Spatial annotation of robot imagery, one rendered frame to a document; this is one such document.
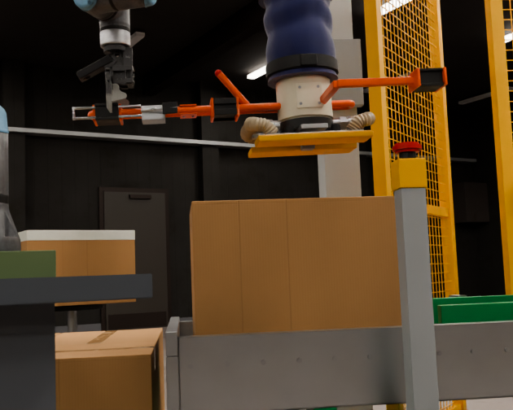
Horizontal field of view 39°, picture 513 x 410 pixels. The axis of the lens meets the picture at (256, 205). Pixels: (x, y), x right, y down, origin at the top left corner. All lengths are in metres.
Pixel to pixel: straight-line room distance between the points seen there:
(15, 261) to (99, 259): 2.76
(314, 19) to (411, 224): 0.80
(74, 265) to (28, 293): 2.86
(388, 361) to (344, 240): 0.36
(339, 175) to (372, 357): 1.46
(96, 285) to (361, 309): 1.03
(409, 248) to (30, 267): 0.86
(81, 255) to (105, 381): 2.07
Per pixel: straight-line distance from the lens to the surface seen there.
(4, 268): 1.27
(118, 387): 1.99
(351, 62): 3.27
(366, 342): 1.87
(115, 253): 4.06
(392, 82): 2.05
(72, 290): 1.15
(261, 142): 2.08
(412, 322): 1.71
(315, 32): 2.22
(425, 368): 1.73
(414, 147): 1.74
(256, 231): 1.98
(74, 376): 2.00
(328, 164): 3.20
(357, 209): 2.03
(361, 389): 1.88
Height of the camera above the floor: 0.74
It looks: 6 degrees up
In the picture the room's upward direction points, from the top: 2 degrees counter-clockwise
